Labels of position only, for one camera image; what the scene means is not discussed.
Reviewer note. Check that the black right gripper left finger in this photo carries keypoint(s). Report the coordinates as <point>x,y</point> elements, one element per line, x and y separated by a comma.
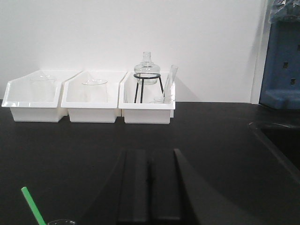
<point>133,203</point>

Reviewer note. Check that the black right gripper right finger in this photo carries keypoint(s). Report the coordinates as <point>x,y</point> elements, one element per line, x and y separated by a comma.
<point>165,201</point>

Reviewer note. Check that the green plastic spoon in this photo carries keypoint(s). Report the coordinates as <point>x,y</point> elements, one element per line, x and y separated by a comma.
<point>32,206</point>

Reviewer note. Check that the glass beaker rim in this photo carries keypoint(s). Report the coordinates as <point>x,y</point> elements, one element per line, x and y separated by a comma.
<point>62,222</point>

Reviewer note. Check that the right white plastic bin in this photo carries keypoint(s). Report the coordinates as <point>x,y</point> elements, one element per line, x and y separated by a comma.
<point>152,110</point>

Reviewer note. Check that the white plastic bin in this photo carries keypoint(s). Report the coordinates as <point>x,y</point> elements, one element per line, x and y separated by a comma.
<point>152,110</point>
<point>81,111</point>
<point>19,99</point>

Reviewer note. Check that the middle white plastic bin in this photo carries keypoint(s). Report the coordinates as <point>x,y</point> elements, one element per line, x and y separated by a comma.
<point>81,111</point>

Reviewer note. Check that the glass test tube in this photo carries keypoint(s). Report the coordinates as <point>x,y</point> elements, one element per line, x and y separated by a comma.
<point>167,97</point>

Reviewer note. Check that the glass beaker in middle bin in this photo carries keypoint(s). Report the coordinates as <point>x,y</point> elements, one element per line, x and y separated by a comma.
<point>95,90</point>

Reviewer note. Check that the glass beaker in bin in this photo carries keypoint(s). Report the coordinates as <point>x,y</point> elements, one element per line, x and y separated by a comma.
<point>43,87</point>
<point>95,90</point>

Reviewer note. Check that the black lab sink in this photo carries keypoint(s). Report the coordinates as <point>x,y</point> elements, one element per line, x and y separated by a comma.
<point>283,141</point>

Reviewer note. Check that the round glass flask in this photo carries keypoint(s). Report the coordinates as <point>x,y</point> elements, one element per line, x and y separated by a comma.
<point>147,69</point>

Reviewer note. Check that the left white plastic bin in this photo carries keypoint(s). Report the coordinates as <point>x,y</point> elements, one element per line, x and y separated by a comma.
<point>19,99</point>

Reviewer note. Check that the glass beaker in left bin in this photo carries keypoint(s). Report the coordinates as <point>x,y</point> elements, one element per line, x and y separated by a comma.
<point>43,87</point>

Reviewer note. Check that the blue plastic equipment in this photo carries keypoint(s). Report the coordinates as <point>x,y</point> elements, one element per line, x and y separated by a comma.
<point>281,78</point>

